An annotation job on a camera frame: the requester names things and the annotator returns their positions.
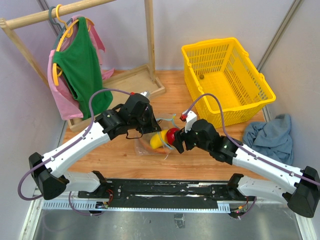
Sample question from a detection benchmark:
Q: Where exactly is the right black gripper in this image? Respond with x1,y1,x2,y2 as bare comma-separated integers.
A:
172,125,211,153

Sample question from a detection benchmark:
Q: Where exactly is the red toy fruit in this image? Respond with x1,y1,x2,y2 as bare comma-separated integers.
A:
166,127,180,145

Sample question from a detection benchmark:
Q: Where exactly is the clear zip top bag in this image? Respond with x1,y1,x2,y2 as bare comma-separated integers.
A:
134,113,179,159

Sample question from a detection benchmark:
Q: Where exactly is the yellow toy banana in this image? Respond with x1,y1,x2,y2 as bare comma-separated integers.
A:
149,129,169,149

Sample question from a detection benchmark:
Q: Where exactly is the toy steak slice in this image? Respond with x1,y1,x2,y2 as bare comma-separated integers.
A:
138,138,168,155

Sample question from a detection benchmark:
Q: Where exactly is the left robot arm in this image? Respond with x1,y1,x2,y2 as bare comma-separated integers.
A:
28,93,161,200

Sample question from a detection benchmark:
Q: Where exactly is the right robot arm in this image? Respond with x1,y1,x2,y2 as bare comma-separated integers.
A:
167,119,320,218

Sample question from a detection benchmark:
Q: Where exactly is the green tank top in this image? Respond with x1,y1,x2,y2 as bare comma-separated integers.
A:
52,16,103,120

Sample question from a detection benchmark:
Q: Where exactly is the wooden clothes rack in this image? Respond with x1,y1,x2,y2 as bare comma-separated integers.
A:
0,0,165,132

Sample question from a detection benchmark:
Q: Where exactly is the pink shirt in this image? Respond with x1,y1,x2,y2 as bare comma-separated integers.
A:
47,15,115,120

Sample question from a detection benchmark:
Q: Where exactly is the yellow plastic basket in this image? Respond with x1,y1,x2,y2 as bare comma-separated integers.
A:
181,37,276,128

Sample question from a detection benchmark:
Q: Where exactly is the blue cloth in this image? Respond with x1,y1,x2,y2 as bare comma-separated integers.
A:
242,114,294,165

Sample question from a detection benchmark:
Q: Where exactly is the yellow hanger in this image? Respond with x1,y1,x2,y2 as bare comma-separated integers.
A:
51,3,95,87

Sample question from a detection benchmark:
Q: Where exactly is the dark green hanger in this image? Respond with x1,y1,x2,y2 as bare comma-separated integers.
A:
48,6,64,49

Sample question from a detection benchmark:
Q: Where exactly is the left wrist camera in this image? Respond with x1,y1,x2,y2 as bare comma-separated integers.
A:
130,91,151,99

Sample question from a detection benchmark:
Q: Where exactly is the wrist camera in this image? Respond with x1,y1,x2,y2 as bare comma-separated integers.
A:
130,91,151,99
180,110,198,133

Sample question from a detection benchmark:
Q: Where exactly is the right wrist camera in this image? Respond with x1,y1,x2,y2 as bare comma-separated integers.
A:
180,110,198,133

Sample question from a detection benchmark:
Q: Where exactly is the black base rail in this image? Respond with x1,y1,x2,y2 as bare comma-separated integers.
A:
77,178,254,211

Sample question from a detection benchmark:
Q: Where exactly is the aluminium frame post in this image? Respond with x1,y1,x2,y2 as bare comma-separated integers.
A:
256,0,304,72

